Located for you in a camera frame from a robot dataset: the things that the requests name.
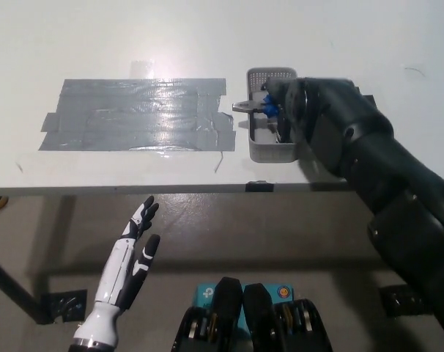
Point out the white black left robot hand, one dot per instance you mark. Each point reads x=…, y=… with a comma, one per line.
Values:
x=115, y=271

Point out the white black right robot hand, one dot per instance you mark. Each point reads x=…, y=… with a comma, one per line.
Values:
x=289, y=106

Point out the grey plastic perforated container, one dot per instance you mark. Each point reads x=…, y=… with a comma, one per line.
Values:
x=269, y=152

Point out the black teal robot torso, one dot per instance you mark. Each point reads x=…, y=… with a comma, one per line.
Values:
x=251, y=322

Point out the black metal table leg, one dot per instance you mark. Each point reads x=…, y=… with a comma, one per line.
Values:
x=13, y=286

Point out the grey duct tape patch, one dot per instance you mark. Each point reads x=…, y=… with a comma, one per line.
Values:
x=134, y=115

